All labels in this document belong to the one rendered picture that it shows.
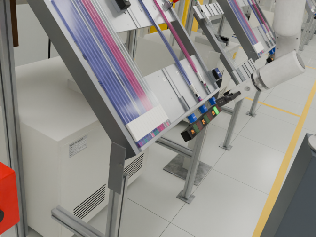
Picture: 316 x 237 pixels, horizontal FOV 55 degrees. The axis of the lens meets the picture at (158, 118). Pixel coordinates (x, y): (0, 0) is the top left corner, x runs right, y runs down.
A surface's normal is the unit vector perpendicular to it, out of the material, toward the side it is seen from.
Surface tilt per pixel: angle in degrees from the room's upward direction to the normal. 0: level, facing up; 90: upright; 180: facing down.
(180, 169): 0
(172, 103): 44
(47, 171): 90
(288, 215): 90
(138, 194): 0
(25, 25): 90
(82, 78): 90
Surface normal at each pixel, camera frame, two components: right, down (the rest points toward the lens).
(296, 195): -0.29, 0.43
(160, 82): 0.69, -0.37
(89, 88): -0.51, 0.35
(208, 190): 0.15, -0.87
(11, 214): 0.85, 0.36
